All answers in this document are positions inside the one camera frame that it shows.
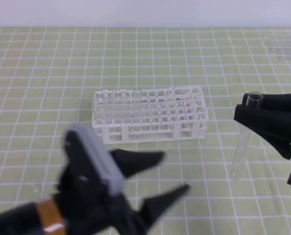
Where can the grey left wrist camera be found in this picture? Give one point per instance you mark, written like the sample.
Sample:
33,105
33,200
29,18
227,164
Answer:
99,158

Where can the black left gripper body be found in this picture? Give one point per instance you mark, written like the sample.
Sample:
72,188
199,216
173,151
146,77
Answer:
83,201

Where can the white plastic test tube rack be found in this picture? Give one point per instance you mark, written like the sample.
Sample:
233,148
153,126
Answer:
166,114

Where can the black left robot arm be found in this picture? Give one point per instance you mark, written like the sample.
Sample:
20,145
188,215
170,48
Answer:
35,218

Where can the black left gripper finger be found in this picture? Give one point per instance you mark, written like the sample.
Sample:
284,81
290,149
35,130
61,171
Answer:
131,163
154,207

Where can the clear glass test tube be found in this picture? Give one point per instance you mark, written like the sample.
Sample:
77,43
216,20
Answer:
253,100

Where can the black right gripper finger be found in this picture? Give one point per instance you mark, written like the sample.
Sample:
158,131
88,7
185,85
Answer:
272,125
279,102

